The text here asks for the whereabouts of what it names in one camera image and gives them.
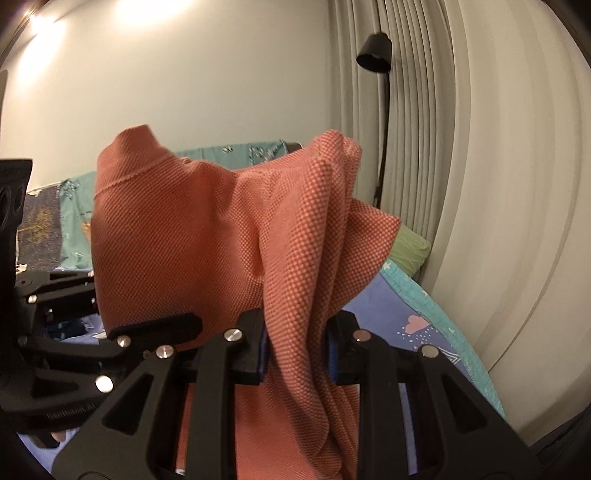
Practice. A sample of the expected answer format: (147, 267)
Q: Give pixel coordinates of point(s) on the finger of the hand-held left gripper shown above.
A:
(69, 353)
(64, 284)

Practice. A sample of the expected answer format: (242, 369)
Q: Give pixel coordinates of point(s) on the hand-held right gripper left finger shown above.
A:
(263, 355)

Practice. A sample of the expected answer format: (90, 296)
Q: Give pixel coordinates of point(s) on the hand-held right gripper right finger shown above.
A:
(334, 360)

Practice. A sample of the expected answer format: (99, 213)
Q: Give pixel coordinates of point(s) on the salmon polo shirt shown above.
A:
(184, 230)

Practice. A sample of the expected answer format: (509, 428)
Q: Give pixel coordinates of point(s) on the patchwork tree-print pillow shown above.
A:
(74, 217)

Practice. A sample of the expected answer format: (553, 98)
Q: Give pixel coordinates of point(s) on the purple printed blanket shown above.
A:
(397, 314)

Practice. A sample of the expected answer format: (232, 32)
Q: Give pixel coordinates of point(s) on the green pillow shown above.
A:
(411, 251)

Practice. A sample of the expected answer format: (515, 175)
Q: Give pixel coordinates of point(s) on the beige pleated curtain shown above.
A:
(485, 184)

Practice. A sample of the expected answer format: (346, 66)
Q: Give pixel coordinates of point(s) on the black floor lamp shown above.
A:
(375, 50)

